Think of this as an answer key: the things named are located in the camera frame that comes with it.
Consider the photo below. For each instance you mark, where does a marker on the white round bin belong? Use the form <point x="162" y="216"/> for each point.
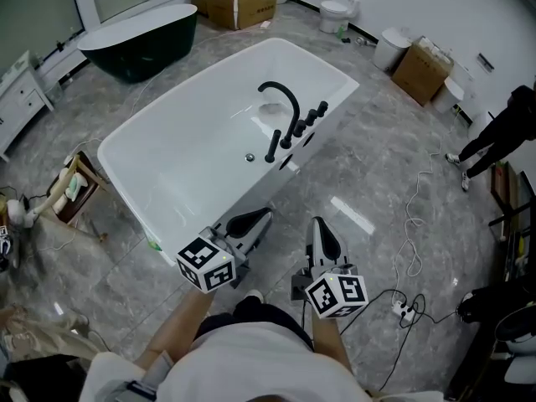
<point x="389" y="48"/>

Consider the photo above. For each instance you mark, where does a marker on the person's right shoe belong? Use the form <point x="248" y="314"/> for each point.
<point x="255" y="295"/>

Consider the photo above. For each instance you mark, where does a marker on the large open cardboard box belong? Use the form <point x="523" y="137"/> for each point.
<point x="238" y="2"/>

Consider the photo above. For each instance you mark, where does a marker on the chrome shower fitting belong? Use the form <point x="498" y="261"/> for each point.
<point x="365" y="41"/>

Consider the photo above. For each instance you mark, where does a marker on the small white flat box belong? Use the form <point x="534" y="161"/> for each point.
<point x="265" y="24"/>

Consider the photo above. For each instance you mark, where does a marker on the pale green folded towel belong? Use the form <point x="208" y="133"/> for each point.
<point x="75" y="184"/>

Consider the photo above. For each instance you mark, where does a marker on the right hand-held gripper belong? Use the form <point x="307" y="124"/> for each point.
<point x="335" y="295"/>

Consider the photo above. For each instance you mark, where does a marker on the white plush toy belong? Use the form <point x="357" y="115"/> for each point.
<point x="16" y="212"/>

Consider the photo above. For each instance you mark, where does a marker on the dark green oval bathtub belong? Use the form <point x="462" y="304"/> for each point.
<point x="138" y="53"/>

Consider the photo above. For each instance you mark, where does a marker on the white power strip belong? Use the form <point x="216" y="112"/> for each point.
<point x="403" y="308"/>

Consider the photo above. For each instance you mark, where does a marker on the green bottle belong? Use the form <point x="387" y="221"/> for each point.
<point x="341" y="32"/>

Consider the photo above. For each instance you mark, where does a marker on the cardboard box with white fittings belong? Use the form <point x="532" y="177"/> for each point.
<point x="419" y="73"/>

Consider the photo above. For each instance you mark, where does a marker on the person's black trousers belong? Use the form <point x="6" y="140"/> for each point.
<point x="259" y="314"/>

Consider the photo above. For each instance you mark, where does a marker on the black handheld shower head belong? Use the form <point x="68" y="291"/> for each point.
<point x="273" y="145"/>

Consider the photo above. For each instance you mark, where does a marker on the brown wooden stool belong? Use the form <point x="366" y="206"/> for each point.
<point x="84" y="199"/>

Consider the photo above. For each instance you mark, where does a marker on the black wall socket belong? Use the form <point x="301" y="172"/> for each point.
<point x="486" y="62"/>

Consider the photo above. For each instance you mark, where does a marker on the white rectangular bathtub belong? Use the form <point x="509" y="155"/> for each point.
<point x="188" y="140"/>

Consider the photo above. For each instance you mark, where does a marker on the person's left forearm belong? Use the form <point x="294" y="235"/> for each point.
<point x="180" y="325"/>

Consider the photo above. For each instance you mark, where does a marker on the white drawer cabinet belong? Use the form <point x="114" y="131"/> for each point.
<point x="21" y="99"/>

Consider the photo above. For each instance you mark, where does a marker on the black curved faucet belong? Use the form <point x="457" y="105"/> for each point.
<point x="288" y="138"/>

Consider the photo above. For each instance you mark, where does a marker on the white two-piece toilet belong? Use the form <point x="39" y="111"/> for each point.
<point x="337" y="11"/>

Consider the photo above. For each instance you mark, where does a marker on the black faucet knob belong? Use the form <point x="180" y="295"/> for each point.
<point x="310" y="117"/>
<point x="322" y="107"/>
<point x="298" y="129"/>

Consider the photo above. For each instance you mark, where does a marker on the person's right forearm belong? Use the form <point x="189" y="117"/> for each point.
<point x="328" y="341"/>

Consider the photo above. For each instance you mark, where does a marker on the black metal rack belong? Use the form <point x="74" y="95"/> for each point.
<point x="513" y="212"/>

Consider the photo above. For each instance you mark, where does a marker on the cream curved tube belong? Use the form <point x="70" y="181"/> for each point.
<point x="50" y="201"/>

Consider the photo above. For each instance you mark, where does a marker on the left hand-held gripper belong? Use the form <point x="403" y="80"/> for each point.
<point x="205" y="266"/>

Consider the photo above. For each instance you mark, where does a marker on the person's white shirt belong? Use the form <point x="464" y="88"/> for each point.
<point x="251" y="362"/>

